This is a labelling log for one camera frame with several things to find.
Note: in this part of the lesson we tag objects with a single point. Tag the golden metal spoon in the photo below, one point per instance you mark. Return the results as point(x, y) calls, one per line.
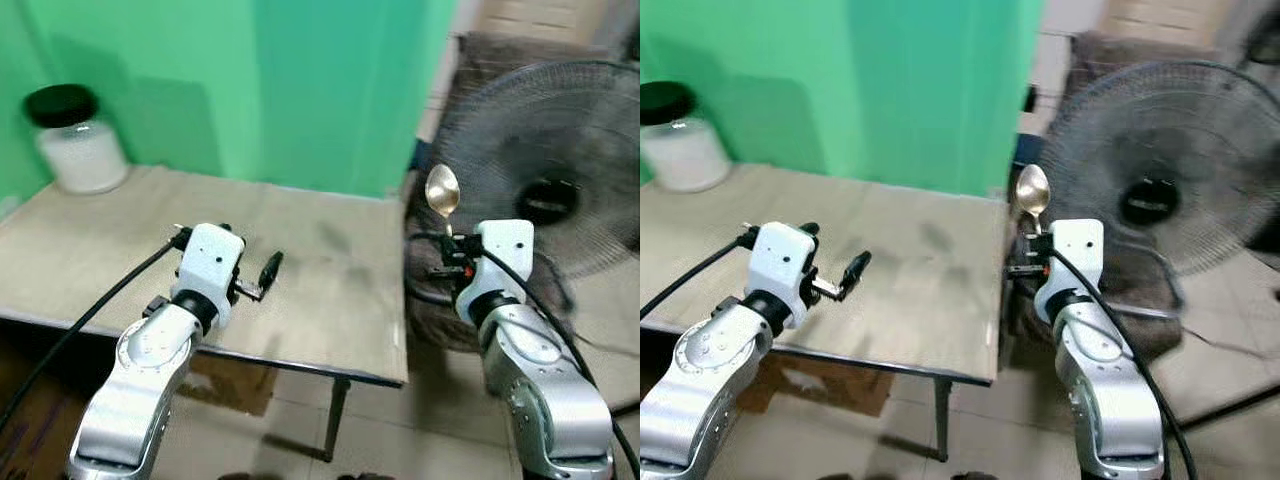
point(442, 190)
point(1033, 188)

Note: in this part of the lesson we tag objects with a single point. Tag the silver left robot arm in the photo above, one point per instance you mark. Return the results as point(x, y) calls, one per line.
point(700, 380)
point(135, 385)

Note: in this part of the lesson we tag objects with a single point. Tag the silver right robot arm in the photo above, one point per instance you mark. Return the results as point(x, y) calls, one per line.
point(1110, 390)
point(545, 390)

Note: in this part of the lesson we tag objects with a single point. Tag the brown cardboard box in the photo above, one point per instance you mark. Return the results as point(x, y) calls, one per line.
point(232, 385)
point(830, 382)

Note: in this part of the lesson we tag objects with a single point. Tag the black electric fan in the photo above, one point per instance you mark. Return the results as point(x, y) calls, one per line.
point(1150, 200)
point(550, 200)

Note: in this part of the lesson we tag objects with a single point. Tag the dark metal table leg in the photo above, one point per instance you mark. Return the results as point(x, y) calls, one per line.
point(942, 420)
point(335, 420)

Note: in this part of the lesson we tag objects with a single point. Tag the green backdrop cloth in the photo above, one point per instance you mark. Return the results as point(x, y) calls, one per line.
point(300, 90)
point(900, 90)

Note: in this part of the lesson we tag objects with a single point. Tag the glass jar with black lid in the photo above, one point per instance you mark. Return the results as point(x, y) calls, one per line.
point(690, 155)
point(82, 158)

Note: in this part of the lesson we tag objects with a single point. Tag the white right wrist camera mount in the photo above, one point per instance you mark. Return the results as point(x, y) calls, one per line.
point(500, 255)
point(1075, 255)

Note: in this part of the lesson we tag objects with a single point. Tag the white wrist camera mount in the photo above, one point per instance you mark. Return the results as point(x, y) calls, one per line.
point(210, 260)
point(1075, 255)
point(500, 255)
point(783, 258)

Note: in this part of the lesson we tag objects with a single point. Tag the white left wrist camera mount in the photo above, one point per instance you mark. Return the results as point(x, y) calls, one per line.
point(783, 258)
point(210, 260)

